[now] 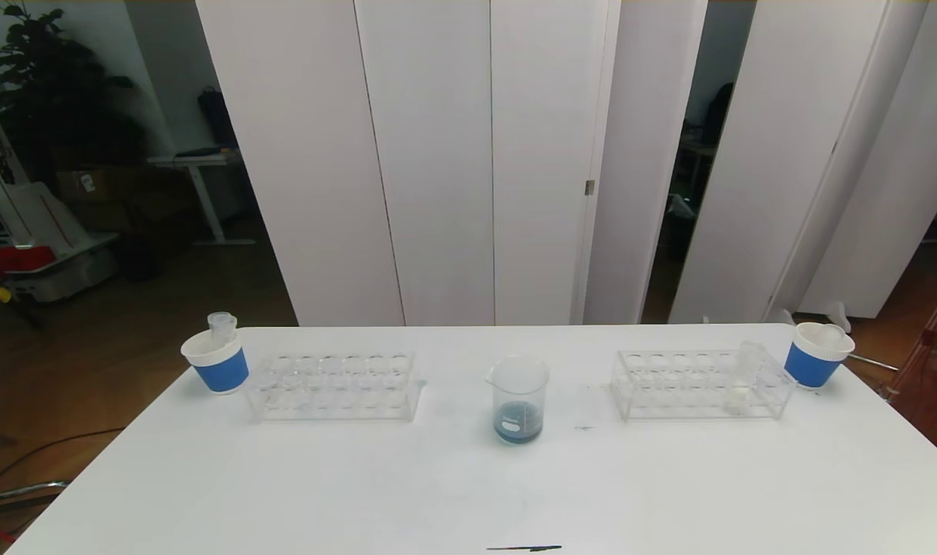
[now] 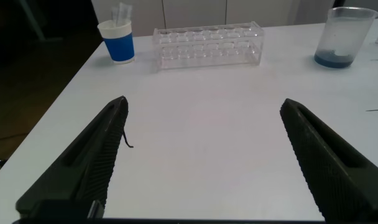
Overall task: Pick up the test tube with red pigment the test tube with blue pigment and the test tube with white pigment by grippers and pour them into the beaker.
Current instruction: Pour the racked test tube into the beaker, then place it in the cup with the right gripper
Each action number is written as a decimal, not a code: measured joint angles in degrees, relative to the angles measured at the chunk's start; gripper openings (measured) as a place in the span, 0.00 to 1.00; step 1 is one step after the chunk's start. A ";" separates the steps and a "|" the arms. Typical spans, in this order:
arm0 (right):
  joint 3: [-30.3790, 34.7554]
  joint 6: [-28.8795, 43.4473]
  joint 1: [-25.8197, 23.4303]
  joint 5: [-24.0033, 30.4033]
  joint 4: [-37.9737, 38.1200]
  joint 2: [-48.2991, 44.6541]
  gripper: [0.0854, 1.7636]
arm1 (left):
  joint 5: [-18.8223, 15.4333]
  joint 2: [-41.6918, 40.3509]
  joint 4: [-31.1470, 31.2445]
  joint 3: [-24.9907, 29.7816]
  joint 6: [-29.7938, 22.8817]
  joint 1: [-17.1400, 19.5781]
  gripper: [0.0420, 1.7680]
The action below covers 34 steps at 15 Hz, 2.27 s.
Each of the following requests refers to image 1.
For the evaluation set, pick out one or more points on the test tube with red pigment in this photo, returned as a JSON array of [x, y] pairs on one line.
[[222, 329], [832, 333]]

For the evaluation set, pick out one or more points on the clear glass beaker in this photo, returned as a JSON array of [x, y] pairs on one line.
[[518, 428]]

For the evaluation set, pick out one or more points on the clear plastic test tube rack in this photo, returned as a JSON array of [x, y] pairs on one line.
[[692, 405], [337, 408]]

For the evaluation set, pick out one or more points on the test tube with white pigment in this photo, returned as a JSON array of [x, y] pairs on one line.
[[738, 395]]

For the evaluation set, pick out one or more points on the white folding screen panel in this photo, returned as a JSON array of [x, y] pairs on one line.
[[646, 92], [923, 116], [438, 154], [784, 77], [299, 154], [545, 116]]

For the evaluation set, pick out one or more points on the blue paper cup white rim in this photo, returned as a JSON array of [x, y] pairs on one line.
[[222, 371], [811, 368]]

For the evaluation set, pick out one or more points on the white office desk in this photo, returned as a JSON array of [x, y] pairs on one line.
[[199, 159]]

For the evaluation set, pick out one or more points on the black backpack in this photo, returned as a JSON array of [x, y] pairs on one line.
[[216, 116]]

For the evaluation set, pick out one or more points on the white screen foot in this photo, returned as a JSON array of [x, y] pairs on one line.
[[837, 314]]

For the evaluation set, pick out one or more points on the brown cardboard box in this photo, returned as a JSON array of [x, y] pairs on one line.
[[91, 185]]

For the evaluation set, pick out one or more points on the grey plastic crate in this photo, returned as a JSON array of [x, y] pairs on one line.
[[68, 279]]

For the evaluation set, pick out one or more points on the white panel with red stripe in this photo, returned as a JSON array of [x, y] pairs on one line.
[[45, 220]]

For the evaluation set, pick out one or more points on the dark green potted plant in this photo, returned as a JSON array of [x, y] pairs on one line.
[[52, 100]]

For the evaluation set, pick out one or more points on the red plastic bin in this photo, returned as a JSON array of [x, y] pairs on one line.
[[14, 258]]

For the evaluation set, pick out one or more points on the chrome chair leg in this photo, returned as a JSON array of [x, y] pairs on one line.
[[29, 488]]

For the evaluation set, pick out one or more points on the metal frame stand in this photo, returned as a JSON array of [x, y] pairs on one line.
[[931, 337]]

